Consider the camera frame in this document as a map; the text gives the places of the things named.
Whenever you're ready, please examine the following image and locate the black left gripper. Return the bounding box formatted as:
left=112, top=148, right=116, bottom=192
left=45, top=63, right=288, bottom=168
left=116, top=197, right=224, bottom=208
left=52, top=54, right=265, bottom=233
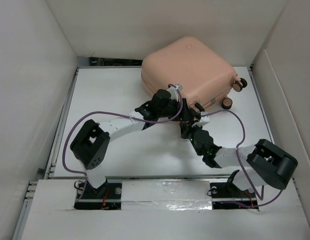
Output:
left=157, top=98, right=194, bottom=123

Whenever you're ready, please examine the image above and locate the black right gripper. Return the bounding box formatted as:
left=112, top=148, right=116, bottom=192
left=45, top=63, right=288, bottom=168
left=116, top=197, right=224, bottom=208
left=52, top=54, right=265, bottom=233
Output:
left=178, top=120, right=202, bottom=157

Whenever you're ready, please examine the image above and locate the pink hard-shell suitcase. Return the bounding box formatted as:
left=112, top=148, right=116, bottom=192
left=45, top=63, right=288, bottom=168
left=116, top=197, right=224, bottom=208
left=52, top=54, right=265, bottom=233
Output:
left=141, top=36, right=247, bottom=110

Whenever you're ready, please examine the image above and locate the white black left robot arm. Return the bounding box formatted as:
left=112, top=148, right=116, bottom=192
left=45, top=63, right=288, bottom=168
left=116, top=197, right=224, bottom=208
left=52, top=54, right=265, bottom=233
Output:
left=70, top=84, right=184, bottom=198

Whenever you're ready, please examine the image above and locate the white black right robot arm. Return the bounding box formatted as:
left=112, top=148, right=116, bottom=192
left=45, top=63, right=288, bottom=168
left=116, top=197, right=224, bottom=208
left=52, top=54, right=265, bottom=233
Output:
left=180, top=121, right=298, bottom=197

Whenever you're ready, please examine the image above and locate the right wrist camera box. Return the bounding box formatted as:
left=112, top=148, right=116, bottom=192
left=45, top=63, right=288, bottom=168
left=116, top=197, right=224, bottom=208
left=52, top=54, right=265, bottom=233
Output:
left=192, top=111, right=210, bottom=127

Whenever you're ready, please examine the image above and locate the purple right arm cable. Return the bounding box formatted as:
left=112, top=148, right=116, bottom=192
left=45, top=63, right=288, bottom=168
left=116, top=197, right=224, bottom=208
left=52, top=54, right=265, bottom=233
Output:
left=201, top=109, right=282, bottom=208

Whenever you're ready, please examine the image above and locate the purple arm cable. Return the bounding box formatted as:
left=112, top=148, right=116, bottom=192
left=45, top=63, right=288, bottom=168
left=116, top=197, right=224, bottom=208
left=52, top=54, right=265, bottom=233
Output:
left=62, top=84, right=184, bottom=203
left=201, top=109, right=282, bottom=208

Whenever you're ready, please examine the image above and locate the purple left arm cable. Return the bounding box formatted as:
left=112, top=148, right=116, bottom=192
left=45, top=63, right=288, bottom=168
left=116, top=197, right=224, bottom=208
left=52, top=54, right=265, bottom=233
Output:
left=62, top=84, right=184, bottom=203

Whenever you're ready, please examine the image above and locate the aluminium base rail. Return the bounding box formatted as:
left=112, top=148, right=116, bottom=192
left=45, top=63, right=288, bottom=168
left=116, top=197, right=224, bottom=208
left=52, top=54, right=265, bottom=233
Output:
left=24, top=172, right=260, bottom=211

